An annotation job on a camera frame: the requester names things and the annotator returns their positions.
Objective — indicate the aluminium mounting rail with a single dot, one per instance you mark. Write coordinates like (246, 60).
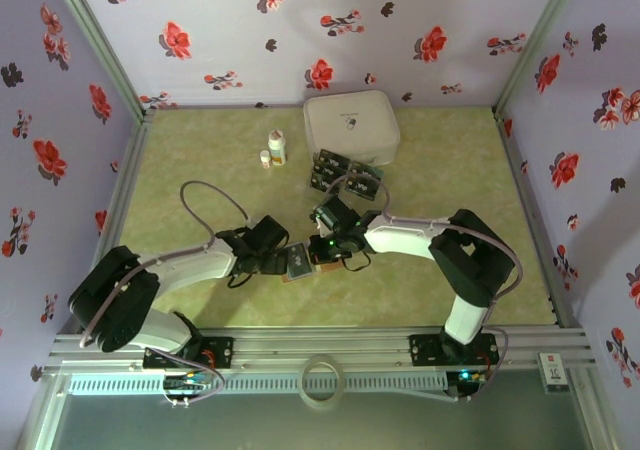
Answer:
(320, 342)

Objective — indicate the black component tray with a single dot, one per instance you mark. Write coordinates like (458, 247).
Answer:
(345, 175)

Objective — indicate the black VIP credit card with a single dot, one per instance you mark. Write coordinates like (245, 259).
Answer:
(367, 170)
(321, 183)
(326, 170)
(334, 159)
(361, 186)
(298, 261)

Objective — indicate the aluminium corner post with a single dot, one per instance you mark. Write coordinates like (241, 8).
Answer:
(532, 45)
(100, 45)

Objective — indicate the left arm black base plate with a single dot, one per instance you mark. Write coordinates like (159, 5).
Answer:
(220, 352)

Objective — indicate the white square storage box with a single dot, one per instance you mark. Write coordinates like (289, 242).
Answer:
(350, 120)

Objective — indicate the aluminium side rail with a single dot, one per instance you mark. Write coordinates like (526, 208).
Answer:
(531, 220)
(117, 220)

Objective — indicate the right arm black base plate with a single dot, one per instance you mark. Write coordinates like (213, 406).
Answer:
(425, 350)

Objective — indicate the large white pill bottle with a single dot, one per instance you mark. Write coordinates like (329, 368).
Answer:
(277, 149)

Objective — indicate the clear tape roll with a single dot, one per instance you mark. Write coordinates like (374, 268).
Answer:
(305, 395)

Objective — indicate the small white tag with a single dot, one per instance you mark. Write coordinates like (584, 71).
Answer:
(554, 372)

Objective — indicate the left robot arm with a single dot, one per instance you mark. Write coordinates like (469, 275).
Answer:
(195, 270)

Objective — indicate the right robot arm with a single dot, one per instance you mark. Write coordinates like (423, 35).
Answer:
(405, 237)

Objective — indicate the small white pill bottle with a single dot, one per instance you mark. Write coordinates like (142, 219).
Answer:
(265, 161)

